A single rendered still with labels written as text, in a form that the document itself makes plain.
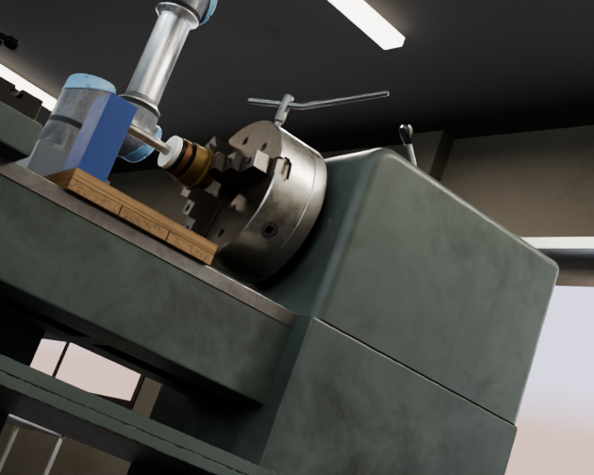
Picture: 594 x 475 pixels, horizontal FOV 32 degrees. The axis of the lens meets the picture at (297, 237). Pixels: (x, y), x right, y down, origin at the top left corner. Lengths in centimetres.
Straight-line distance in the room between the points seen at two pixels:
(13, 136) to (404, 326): 86
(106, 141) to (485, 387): 94
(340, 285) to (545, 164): 390
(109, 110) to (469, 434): 98
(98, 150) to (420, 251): 67
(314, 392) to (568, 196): 378
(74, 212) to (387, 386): 71
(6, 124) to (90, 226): 23
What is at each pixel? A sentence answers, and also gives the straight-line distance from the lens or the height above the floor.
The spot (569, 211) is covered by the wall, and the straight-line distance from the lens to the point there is 556.
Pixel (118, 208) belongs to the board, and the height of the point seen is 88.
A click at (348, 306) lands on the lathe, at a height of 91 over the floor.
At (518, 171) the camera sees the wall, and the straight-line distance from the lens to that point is 591.
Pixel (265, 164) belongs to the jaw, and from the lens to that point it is 202.
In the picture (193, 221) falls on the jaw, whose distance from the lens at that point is 210.
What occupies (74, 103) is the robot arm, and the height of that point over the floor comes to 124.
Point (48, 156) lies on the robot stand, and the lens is 240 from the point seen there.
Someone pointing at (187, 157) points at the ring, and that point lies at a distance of 204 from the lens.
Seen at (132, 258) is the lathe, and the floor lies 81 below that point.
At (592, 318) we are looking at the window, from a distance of 516.
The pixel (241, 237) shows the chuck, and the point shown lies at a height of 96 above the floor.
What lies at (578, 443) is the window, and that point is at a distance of 495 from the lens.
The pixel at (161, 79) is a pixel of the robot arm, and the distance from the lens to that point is 266.
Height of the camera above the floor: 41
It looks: 17 degrees up
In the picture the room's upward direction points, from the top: 20 degrees clockwise
